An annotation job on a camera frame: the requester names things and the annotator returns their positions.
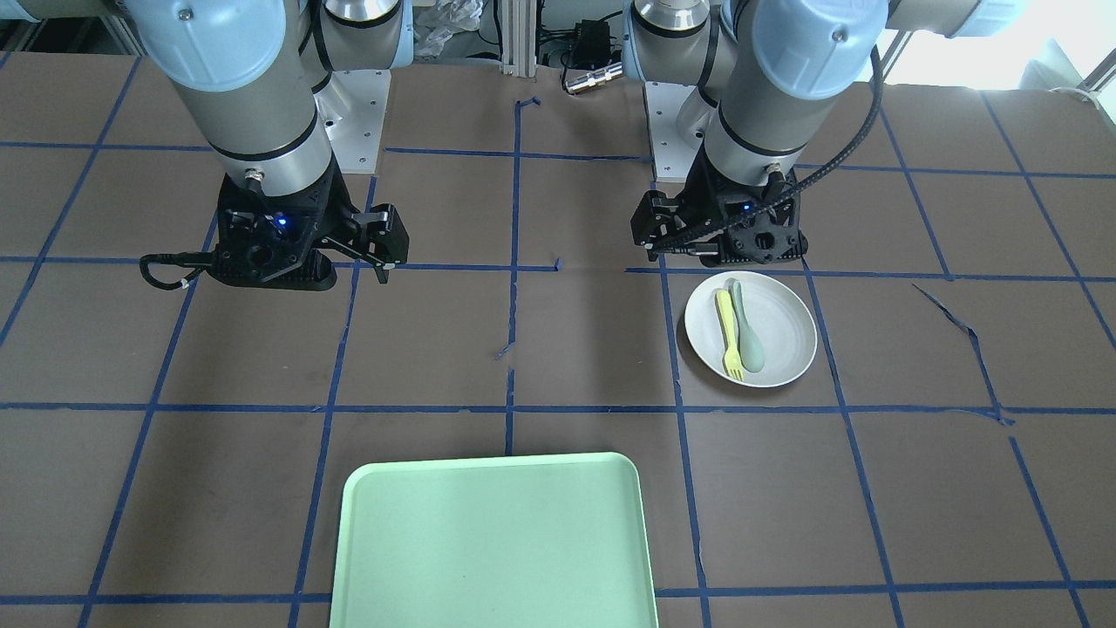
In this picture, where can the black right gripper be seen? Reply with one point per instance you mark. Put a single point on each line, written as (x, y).
(336, 208)

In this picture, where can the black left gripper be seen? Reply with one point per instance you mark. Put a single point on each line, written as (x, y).
(695, 208)

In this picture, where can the white round plate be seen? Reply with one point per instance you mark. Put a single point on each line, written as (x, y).
(782, 320)

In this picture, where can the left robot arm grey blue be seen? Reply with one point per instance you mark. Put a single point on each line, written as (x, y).
(767, 74)

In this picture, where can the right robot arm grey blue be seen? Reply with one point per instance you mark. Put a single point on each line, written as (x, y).
(257, 78)

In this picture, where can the yellow plastic fork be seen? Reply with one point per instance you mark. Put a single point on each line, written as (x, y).
(732, 360)

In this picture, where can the silver metal cylinder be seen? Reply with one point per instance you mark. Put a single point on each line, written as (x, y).
(592, 79)

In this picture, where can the pale green plastic spoon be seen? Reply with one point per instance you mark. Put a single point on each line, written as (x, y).
(750, 346)

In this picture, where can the black power adapter box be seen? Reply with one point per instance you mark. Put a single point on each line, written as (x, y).
(592, 43)

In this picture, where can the crumpled clear plastic bag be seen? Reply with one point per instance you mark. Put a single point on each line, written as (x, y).
(436, 24)

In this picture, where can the mint green tray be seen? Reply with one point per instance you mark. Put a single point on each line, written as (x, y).
(543, 540)

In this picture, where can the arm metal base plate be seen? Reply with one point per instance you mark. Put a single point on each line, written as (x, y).
(352, 106)
(677, 117)

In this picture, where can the aluminium frame post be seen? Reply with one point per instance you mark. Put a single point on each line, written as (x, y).
(519, 22)

